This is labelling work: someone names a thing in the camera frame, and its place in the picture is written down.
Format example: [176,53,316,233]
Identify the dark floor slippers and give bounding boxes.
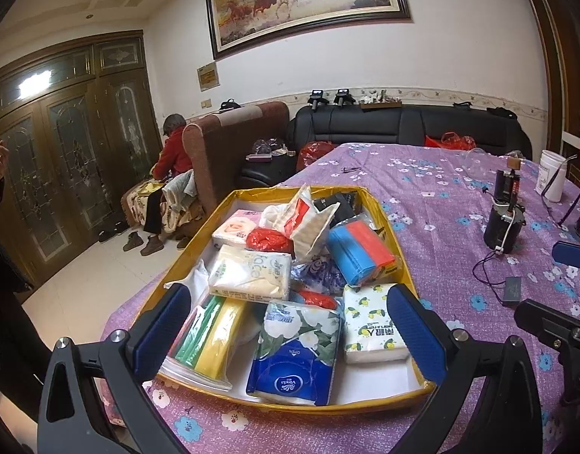
[98,226,130,243]

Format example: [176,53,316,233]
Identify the black foil packet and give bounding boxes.
[313,191,362,228]

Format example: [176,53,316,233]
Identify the black power adapter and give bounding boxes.
[500,277,524,306]

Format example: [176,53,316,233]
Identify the grey garment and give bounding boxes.
[162,170,198,213]

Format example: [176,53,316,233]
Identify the clear plastic container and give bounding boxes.
[463,148,496,185]

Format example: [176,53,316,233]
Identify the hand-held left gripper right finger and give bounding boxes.
[386,284,545,454]

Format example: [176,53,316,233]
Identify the blue white patterned packet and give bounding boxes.
[290,255,348,294]

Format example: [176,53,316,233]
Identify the white plastic bucket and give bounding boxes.
[536,150,568,202]

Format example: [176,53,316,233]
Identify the lemon print tissue pack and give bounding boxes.
[342,284,410,365]

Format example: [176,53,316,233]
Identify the white red plastic bag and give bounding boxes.
[271,184,340,263]

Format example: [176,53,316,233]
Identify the clear plastic bag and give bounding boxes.
[252,138,298,158]

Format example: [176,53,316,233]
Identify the framed horse painting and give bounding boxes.
[205,0,411,60]

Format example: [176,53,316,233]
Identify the blue red cloth pack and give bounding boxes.
[327,221,397,287]

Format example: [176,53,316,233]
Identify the wooden door frame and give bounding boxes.
[512,0,580,185]

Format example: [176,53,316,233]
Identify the pink tissue pack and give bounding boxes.
[212,213,262,251]

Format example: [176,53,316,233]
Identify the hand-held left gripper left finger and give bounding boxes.
[36,283,193,454]

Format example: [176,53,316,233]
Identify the pile of small ornaments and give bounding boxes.
[359,89,404,107]

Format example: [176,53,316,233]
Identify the yellow cardboard tray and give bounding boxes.
[137,187,437,408]

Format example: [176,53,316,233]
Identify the yellow wall plaque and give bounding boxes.
[196,61,221,92]

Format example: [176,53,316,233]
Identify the black device with cable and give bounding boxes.
[474,248,522,306]

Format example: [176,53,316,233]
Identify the zip bag of coloured cloths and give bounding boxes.
[160,293,253,392]

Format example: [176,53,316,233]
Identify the blue floral tissue pack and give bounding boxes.
[246,300,343,406]

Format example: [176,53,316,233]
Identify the brown armchair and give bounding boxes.
[122,101,291,242]

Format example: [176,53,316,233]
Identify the wooden glass-panel doors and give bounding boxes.
[0,31,165,289]

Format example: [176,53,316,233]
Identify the black leather sofa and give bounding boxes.
[235,104,532,190]

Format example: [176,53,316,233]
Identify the cream tissue pack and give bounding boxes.
[209,245,291,303]

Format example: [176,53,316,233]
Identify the black red battery box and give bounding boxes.
[494,158,522,206]

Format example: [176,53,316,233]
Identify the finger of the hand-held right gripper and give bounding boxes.
[552,241,580,271]
[514,299,580,405]

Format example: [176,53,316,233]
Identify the floral sofa cover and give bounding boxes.
[122,180,208,242]

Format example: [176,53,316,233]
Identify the small red mesh bag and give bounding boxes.
[297,290,340,310]
[246,227,295,257]

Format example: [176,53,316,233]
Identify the white cable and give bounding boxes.
[491,220,513,251]

